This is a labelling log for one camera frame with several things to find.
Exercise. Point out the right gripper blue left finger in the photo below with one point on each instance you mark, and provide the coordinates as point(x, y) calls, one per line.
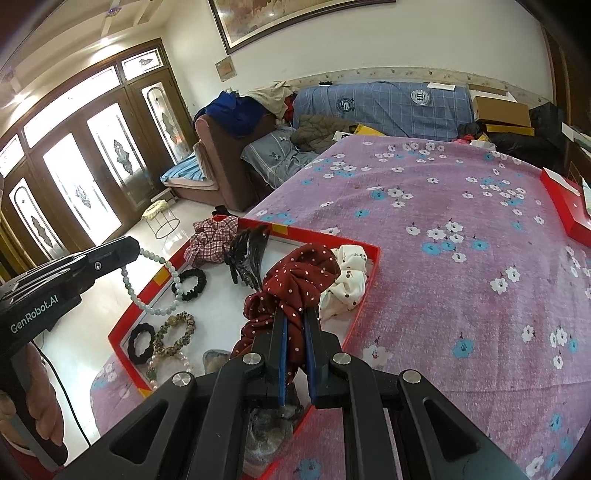
point(193, 427)

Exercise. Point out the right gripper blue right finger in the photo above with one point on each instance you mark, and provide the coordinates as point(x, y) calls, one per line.
point(396, 426)

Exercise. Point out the white cherry scrunchie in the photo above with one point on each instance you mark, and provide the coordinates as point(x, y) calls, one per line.
point(347, 291)

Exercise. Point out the dark red dotted scrunchie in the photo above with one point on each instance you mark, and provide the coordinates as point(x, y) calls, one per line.
point(291, 287)

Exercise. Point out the black hair claw clip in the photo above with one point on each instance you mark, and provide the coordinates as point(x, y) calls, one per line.
point(244, 256)

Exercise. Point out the red plaid scrunchie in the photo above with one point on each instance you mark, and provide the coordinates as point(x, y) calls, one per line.
point(210, 240)

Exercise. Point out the grey fluffy scrunchie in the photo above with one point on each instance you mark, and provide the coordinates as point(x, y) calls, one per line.
point(269, 433)

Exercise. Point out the person left hand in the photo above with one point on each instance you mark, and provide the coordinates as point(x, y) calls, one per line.
point(41, 402)

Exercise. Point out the red tray box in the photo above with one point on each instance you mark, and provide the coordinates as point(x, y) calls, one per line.
point(314, 452)

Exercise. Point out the wooden glass door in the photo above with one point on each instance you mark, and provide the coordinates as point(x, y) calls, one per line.
point(84, 161)

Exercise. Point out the purple floral blanket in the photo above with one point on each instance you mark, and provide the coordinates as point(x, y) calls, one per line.
point(479, 287)

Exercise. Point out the brown armchair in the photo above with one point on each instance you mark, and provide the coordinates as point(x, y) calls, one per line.
point(230, 181)

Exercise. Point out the blue jacket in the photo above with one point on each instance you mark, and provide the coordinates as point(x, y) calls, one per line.
point(237, 115)

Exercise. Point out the red box lid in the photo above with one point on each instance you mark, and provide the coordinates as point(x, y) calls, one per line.
point(569, 201)

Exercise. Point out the yellow bag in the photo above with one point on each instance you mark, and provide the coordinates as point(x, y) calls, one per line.
point(359, 130)

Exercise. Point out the olive green jacket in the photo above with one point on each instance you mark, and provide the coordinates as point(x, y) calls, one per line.
point(315, 132)

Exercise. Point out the blue covered sofa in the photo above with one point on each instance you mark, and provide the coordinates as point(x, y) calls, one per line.
point(414, 110)

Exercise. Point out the cardboard box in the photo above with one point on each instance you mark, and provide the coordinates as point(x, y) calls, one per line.
point(503, 116)

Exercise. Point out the framed landscape painting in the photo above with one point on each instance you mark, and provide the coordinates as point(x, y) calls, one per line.
point(242, 22)

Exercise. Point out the wire stand stool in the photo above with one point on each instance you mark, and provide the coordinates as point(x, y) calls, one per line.
point(160, 219)

